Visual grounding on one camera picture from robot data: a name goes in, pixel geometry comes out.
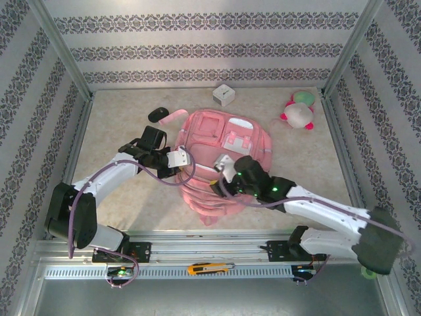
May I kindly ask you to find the black computer mouse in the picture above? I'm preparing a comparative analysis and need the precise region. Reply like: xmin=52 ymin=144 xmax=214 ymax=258
xmin=147 ymin=107 xmax=170 ymax=122

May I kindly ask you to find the pink backpack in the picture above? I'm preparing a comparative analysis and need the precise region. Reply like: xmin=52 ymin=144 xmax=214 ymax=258
xmin=159 ymin=108 xmax=290 ymax=227

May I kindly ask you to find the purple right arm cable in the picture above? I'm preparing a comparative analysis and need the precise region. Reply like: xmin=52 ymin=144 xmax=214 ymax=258
xmin=218 ymin=171 xmax=416 ymax=287

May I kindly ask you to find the aluminium table side rail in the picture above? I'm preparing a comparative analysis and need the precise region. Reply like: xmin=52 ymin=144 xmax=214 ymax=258
xmin=320 ymin=92 xmax=385 ymax=238
xmin=54 ymin=93 xmax=96 ymax=238

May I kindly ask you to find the yellow black utility knife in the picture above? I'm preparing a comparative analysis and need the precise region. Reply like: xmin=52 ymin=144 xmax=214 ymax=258
xmin=186 ymin=262 xmax=236 ymax=276

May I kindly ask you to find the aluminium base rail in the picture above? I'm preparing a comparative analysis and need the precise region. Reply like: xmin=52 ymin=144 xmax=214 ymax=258
xmin=32 ymin=230 xmax=386 ymax=264

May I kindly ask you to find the perforated metal cable tray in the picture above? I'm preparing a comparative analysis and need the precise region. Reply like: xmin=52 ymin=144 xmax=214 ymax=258
xmin=44 ymin=265 xmax=295 ymax=280

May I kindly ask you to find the white pink green plush toy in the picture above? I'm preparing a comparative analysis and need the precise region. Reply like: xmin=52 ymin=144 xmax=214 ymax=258
xmin=279 ymin=90 xmax=318 ymax=132

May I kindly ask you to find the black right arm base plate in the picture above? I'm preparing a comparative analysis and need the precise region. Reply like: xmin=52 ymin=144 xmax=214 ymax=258
xmin=259 ymin=239 xmax=328 ymax=263

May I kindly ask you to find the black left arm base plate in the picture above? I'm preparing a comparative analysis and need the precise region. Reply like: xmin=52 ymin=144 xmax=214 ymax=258
xmin=91 ymin=242 xmax=153 ymax=264

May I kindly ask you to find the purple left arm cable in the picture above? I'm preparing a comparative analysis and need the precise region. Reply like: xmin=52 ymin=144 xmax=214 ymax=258
xmin=67 ymin=146 xmax=197 ymax=290

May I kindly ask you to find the aluminium frame post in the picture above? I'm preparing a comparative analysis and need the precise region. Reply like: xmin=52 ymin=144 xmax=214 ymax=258
xmin=28 ymin=0 xmax=95 ymax=99
xmin=322 ymin=0 xmax=385 ymax=96

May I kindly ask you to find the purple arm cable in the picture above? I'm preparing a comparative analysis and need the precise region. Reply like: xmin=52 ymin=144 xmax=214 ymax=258
xmin=67 ymin=146 xmax=197 ymax=290
xmin=218 ymin=171 xmax=416 ymax=287

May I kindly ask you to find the white square alarm clock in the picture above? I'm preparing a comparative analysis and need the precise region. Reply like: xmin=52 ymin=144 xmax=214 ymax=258
xmin=212 ymin=84 xmax=235 ymax=107

